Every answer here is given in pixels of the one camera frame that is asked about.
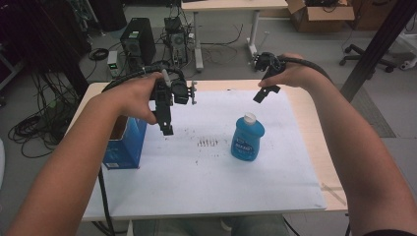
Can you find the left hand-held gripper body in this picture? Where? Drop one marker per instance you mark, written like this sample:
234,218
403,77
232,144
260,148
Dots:
179,92

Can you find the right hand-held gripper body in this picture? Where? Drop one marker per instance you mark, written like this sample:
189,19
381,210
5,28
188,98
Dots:
270,63

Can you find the blue bottle with white cap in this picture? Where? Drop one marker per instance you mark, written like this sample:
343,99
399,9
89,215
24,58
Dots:
247,141

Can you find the blue cardboard box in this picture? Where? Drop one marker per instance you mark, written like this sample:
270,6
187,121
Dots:
126,147

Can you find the person's right hand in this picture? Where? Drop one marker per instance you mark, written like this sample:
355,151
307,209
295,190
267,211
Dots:
295,75

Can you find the person's left hand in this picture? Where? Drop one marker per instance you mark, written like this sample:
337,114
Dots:
134,96

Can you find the open computer case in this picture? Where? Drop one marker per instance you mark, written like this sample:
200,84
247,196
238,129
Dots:
177,42

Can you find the black computer tower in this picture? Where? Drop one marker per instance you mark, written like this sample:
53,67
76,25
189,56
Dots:
137,41

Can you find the white desk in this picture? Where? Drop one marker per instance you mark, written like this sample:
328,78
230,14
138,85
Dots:
234,5

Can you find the open brown cardboard box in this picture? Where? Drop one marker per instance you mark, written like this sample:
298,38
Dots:
323,16

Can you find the white table mat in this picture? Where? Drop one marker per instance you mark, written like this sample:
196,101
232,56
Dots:
203,183

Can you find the small white device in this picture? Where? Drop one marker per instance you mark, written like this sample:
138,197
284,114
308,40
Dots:
112,62

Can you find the black office chair base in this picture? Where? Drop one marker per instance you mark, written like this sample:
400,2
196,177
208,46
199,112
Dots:
367,58

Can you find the grey floor mat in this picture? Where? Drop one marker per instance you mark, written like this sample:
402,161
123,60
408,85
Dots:
373,114

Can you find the black bin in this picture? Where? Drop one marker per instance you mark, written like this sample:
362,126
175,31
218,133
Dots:
108,14

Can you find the brown cabinet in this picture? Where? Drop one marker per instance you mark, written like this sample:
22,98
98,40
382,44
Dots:
370,14

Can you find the clear tape strip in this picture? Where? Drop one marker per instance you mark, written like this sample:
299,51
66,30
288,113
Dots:
332,192

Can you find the black metal post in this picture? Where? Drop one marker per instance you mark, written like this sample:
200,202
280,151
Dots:
377,49

